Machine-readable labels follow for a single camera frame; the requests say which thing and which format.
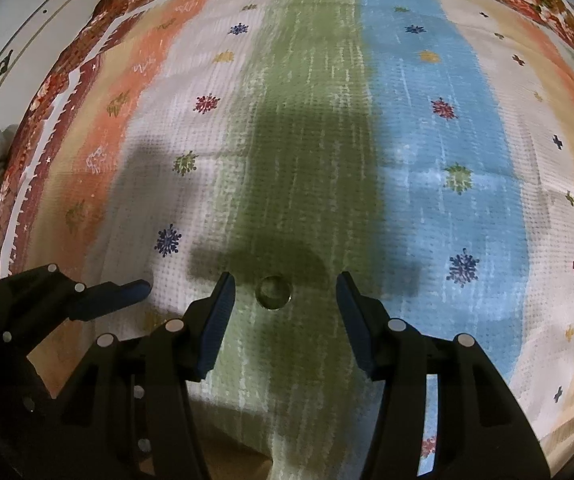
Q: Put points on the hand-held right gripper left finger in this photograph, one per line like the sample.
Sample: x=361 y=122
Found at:
x=216 y=322

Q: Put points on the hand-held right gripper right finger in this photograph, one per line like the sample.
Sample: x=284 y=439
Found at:
x=357 y=320

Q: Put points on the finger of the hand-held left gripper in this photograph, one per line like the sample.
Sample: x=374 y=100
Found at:
x=127 y=291

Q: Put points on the striped patterned blanket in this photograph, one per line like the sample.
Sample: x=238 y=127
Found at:
x=317 y=135

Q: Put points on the white headboard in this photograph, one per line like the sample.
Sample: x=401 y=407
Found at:
x=17 y=35

